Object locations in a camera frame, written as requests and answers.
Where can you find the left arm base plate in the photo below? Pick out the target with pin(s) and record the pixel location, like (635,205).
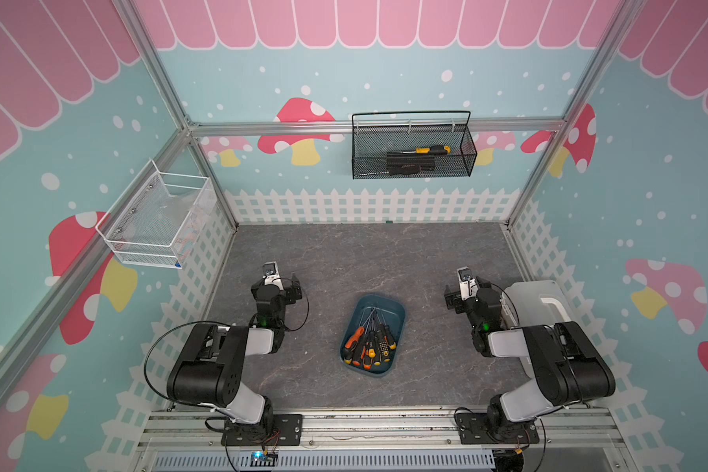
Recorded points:
(279,430)

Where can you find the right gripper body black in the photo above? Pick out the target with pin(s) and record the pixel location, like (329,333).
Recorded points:
(460,306)

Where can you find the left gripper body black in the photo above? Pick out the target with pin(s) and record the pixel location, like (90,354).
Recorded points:
(288,296)

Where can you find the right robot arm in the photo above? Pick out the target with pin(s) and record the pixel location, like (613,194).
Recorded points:
(568,368)

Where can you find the green lit circuit board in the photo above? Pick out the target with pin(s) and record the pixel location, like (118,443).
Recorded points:
(263,459)

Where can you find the black tool in basket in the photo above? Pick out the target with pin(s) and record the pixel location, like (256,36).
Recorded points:
(405,165)

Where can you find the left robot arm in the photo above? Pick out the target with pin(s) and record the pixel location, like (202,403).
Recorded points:
(208,371)

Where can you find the orange handled screwdriver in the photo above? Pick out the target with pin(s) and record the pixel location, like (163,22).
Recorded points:
(353,347)

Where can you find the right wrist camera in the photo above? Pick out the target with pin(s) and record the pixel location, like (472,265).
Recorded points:
(465,276)

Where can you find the translucent plastic toolbox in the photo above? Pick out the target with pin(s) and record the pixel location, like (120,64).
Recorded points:
(531,303)

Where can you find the black wire mesh basket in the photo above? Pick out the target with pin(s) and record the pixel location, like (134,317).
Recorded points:
(376,133)

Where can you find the yellow black screwdriver in basket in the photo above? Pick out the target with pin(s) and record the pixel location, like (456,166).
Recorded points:
(432,150)

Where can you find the teal plastic storage box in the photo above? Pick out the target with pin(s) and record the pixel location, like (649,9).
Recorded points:
(392,314)

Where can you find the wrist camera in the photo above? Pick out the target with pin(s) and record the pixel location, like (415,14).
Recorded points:
(270,272)
(465,276)

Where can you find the white wire mesh basket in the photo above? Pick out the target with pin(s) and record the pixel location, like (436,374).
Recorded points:
(159,220)

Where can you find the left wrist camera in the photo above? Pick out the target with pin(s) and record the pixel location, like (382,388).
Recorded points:
(270,272)

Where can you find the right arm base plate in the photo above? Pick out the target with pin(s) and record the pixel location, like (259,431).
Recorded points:
(477,428)

